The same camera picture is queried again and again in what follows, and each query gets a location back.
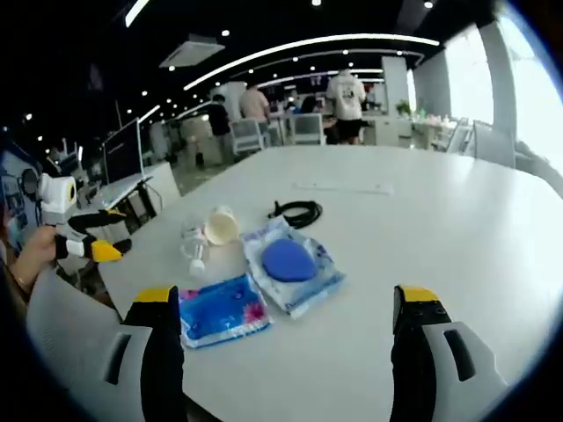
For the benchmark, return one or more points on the blue wipes packet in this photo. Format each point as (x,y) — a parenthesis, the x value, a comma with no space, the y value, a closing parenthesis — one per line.
(224,312)

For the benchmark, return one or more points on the ceiling air conditioner unit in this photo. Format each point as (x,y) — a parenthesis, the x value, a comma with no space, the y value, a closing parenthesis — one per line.
(191,52)

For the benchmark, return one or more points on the green potted plant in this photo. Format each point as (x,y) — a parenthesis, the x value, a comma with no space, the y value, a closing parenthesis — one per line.
(403,107)

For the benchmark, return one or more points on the white tabletop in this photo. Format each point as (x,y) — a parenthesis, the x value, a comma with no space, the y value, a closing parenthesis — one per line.
(396,246)

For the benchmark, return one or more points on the computer monitor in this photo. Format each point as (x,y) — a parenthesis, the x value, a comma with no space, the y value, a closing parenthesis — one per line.
(123,154)

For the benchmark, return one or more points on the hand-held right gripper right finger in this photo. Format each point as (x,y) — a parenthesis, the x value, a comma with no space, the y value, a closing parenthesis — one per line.
(413,351)

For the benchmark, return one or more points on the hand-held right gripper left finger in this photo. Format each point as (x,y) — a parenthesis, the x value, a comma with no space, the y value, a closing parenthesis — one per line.
(165,351)

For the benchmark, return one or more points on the white paper cup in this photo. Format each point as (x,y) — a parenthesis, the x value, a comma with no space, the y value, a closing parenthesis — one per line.
(222,226)

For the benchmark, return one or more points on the curved ceiling light strip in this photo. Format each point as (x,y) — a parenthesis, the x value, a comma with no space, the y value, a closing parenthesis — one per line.
(308,43)

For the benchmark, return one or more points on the person's left hand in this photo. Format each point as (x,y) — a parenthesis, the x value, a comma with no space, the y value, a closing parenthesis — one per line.
(39,248)

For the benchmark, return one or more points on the clear plastic bottle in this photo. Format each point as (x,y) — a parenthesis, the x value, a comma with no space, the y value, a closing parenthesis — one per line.
(193,242)

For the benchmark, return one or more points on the grey chair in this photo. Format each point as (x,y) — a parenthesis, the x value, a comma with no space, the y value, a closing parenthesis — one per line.
(66,343)

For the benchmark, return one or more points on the clear packet with blue puff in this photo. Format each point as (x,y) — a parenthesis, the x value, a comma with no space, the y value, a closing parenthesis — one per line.
(288,261)

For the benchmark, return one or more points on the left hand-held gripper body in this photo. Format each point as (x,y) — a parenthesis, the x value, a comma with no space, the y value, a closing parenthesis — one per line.
(53,193)

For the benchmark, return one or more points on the white side desk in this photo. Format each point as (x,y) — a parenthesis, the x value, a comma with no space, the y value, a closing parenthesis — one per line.
(119,191)

